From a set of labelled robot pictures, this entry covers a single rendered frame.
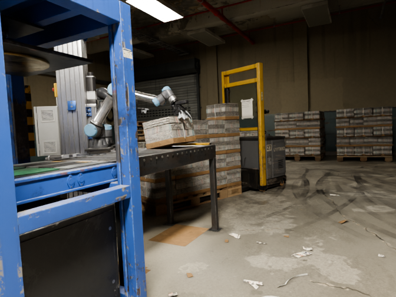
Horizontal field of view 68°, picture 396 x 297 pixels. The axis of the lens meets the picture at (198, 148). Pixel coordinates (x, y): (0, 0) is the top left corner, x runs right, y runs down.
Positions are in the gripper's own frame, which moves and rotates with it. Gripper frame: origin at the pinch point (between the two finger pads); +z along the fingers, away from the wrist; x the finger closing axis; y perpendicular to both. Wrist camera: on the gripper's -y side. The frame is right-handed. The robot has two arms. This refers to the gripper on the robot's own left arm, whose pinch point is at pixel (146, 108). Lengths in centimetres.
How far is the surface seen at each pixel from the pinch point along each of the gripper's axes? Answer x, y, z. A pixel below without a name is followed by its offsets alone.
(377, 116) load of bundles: 18, 14, 576
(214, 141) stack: 41, 40, 78
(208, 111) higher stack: 2, 3, 96
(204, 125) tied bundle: 40, 19, 62
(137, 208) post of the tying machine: 213, 38, -104
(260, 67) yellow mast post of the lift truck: 39, -61, 155
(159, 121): 122, 5, -45
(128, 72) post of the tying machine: 204, -27, -105
